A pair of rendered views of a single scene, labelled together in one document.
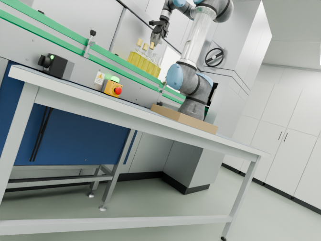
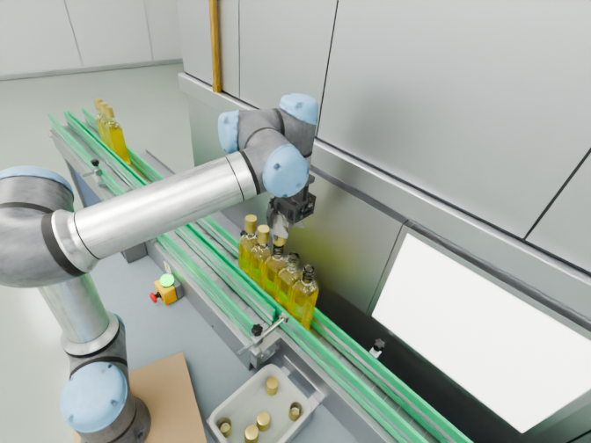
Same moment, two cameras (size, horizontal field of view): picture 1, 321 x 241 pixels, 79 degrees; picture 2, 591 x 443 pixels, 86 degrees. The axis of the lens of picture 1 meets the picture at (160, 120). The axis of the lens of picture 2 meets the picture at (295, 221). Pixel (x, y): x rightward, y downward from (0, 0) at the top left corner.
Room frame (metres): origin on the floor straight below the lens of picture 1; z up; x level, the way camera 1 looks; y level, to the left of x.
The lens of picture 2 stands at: (1.45, -0.40, 1.74)
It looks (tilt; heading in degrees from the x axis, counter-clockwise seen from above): 39 degrees down; 91
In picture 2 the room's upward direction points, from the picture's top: 8 degrees clockwise
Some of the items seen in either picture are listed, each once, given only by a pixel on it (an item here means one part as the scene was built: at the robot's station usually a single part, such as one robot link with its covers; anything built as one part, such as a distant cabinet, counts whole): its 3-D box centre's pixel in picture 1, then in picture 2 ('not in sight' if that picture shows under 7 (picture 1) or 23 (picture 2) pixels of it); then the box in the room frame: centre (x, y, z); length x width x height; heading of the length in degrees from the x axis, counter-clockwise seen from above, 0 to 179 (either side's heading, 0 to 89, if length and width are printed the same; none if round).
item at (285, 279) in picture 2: (148, 74); (288, 293); (1.44, 0.20, 0.99); 0.06 x 0.06 x 0.21; 51
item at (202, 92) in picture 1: (199, 87); (99, 399); (1.07, -0.14, 0.96); 0.13 x 0.12 x 0.14; 122
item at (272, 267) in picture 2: (143, 71); (274, 281); (1.40, 0.24, 0.99); 0.06 x 0.06 x 0.21; 52
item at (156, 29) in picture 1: (162, 27); (292, 192); (1.42, 0.22, 1.33); 0.09 x 0.08 x 0.12; 142
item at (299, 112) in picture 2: (169, 5); (295, 126); (1.41, 0.22, 1.49); 0.09 x 0.08 x 0.11; 32
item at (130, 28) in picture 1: (157, 60); (378, 268); (1.67, 0.20, 1.15); 0.90 x 0.03 x 0.34; 141
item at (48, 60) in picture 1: (43, 61); not in sight; (0.75, 0.50, 0.79); 0.04 x 0.03 x 0.04; 51
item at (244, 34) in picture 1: (236, 56); not in sight; (2.38, -0.59, 1.69); 0.70 x 0.37 x 0.89; 141
